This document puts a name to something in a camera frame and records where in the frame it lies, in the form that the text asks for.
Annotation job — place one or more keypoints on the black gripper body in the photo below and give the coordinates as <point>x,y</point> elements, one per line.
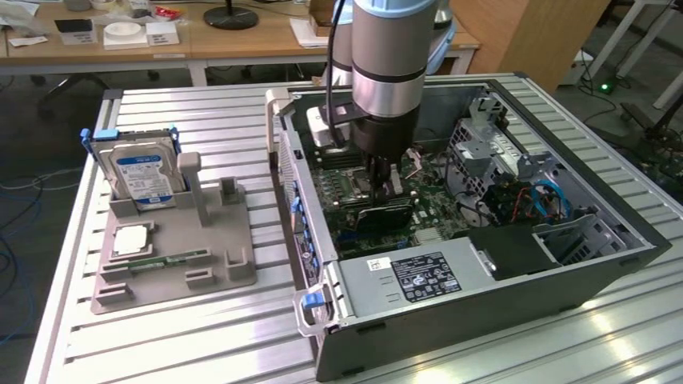
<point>385,136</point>

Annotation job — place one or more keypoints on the green expansion card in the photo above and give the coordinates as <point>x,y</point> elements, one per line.
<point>387,222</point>

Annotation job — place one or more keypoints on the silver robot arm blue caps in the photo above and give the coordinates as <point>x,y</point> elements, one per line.
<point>390,60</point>

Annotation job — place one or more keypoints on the CPU socket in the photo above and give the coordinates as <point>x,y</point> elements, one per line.
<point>355,182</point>

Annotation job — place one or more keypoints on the metal socket cover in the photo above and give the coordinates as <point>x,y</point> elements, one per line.
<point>417,164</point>

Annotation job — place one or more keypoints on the green motherboard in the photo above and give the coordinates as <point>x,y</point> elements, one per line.
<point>433,208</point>

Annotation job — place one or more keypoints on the silver chipset heat sink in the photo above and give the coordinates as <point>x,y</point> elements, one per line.
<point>429,236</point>

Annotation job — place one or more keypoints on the perforated silver disk bay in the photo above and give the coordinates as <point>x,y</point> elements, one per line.
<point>481,152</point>

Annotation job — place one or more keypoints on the grey power supply unit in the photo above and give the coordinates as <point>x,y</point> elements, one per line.
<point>374,288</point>

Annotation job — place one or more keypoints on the stack of white papers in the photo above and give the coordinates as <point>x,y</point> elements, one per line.
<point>310,36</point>

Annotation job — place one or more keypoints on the small cardboard box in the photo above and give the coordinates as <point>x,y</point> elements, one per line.
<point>322,12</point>

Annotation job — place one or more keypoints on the blue case latch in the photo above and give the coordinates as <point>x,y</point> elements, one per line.
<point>313,301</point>

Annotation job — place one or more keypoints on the wooden desk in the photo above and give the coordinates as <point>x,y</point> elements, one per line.
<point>240,44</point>

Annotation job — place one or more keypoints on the wooden cabinet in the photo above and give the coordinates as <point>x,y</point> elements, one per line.
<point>534,36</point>

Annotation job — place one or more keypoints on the black open PC case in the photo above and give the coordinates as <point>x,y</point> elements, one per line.
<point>481,320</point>

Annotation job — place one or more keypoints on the silver slanted disk bay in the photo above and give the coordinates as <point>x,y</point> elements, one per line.
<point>587,240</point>

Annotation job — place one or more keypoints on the black round lamp base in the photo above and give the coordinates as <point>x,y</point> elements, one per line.
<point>231,20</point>

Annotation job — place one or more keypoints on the grey parts rack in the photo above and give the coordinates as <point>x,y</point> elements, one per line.
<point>171,240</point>

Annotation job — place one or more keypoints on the hard disk blue label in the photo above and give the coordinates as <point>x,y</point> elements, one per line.
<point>142,176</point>

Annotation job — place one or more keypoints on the green indicator light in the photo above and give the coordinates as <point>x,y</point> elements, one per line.
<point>605,86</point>

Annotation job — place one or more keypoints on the green RAM stick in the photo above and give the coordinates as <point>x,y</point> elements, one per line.
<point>155,262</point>

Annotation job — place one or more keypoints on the silver CPU chip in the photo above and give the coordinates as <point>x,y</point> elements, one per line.
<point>131,240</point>

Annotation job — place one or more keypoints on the white labelled box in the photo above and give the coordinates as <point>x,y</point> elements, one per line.
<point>162,34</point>

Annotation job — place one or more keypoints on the black floor equipment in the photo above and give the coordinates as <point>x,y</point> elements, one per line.
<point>651,132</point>

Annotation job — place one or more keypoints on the red packet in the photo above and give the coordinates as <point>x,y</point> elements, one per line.
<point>167,13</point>

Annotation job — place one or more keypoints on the hard drive with blue label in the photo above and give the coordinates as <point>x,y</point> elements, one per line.
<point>96,138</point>

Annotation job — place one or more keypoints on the white round container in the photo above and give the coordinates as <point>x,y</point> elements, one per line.
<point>126,36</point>

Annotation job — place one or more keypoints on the black chair base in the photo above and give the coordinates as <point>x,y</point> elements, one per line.
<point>59,86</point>

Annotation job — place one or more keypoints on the white tape roll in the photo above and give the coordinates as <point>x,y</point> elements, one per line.
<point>102,4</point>

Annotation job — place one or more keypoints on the white box black lid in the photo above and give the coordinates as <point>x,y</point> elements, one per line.
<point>76,32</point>

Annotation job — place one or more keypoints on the grey cup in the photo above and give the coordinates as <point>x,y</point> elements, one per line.
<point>78,5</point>

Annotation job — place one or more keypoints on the white paper tag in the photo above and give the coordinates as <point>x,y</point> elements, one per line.
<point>27,41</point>

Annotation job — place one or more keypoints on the clear plastic bag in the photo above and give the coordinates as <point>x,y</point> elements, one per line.
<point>19,18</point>

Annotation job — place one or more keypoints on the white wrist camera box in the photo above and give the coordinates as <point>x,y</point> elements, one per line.
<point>323,128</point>

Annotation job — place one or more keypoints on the white desk frame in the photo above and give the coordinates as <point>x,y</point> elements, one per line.
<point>627,40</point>

